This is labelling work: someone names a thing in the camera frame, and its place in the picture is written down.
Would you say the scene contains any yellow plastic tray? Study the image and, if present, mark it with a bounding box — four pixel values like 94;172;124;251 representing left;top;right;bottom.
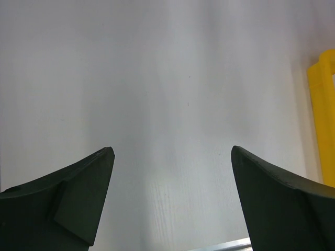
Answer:
307;49;334;187

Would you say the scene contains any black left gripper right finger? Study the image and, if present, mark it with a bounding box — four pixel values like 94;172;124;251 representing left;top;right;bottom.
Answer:
231;146;334;250

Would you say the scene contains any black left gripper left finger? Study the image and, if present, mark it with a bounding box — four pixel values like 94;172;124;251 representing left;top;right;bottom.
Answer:
1;147;115;250

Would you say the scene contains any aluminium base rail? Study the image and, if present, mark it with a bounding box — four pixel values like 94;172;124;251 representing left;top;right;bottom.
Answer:
194;237;253;251

